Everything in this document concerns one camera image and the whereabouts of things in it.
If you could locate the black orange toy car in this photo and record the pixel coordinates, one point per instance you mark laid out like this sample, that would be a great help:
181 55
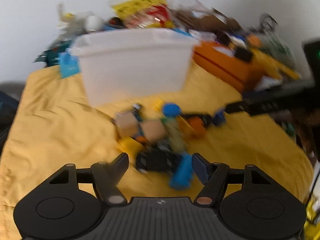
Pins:
195 125

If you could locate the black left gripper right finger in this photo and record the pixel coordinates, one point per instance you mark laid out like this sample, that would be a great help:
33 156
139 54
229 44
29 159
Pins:
213 177

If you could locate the brown parcel bag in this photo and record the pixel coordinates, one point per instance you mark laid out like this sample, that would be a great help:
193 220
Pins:
207 23

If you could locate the blue round disc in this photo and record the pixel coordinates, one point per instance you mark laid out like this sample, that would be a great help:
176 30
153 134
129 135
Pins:
171 110

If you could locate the light blue card box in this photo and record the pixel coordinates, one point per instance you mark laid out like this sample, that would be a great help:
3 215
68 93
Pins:
68 64

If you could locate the blue toy brick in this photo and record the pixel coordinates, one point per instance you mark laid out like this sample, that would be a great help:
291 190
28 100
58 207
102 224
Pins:
183 175

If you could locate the dark green tissue pack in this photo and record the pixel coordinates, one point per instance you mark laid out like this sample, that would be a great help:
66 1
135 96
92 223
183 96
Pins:
51 55

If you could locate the olive green toy vehicle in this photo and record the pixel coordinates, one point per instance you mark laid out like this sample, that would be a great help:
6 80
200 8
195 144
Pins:
175 135

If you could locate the yellow toy brick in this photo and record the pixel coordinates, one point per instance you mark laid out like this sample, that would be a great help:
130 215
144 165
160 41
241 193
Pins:
129 145

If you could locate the green net bag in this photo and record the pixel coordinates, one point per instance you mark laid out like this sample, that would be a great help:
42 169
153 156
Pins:
273 45

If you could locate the white plastic bag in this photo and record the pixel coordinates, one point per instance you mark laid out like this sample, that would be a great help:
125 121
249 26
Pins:
71 25

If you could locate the white plastic bin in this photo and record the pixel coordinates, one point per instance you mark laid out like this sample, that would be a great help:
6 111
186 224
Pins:
130 63

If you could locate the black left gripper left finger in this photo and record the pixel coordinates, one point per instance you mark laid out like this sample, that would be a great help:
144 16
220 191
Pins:
106 177

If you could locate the yellow snack bag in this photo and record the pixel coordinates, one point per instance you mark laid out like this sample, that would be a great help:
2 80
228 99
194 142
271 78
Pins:
143 13

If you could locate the orange box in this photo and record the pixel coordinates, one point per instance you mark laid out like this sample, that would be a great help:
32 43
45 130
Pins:
221 62

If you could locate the wooden cube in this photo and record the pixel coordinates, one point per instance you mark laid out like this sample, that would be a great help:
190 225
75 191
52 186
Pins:
127 125
153 130

